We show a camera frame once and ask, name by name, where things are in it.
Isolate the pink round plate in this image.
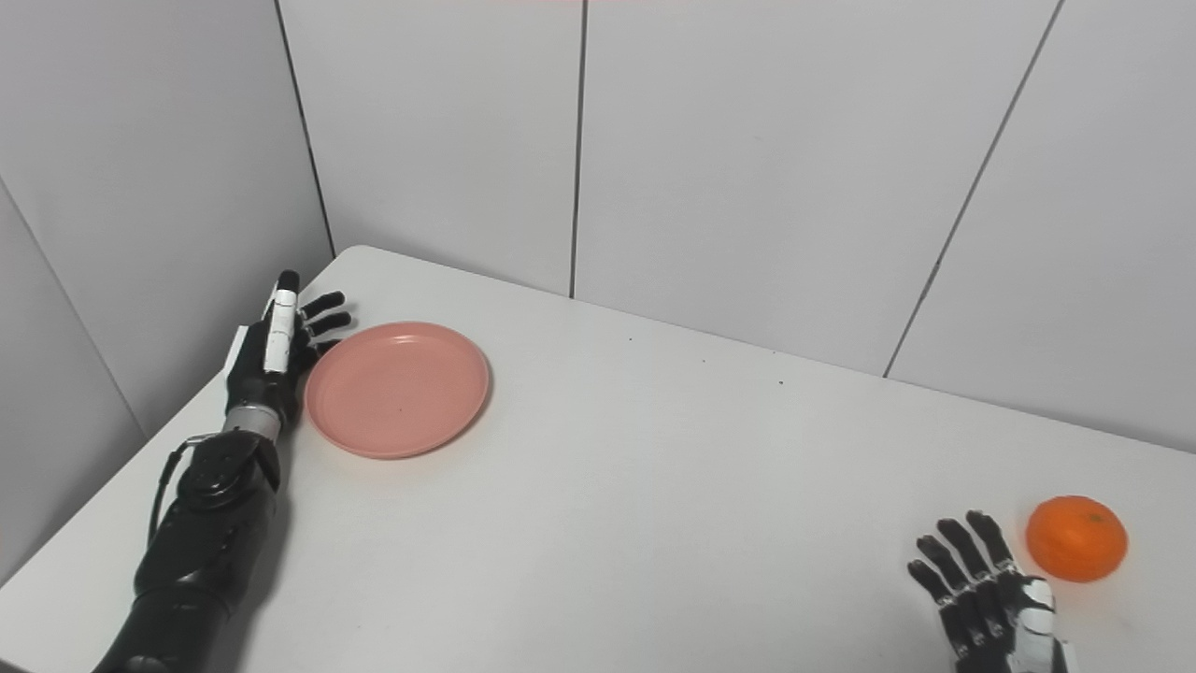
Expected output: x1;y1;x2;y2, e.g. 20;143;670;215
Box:
304;322;491;461

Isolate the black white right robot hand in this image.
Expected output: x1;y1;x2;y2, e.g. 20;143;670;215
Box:
906;509;1071;673

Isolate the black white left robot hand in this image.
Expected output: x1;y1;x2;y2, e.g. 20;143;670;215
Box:
224;270;354;436

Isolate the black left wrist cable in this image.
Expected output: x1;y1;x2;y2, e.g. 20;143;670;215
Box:
147;434;221;548

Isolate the orange fruit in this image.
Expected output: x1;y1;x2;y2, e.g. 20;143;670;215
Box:
1025;494;1130;584

